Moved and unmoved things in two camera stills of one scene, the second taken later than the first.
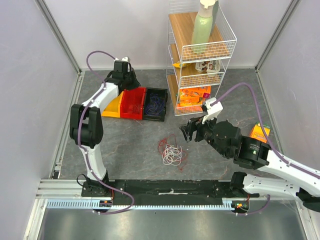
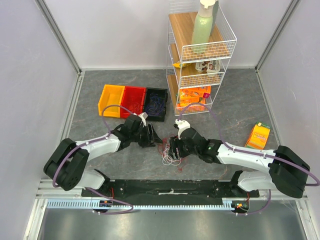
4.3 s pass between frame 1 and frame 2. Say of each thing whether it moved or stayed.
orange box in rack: stayed
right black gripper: moved
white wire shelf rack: stayed
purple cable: stayed
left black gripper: moved
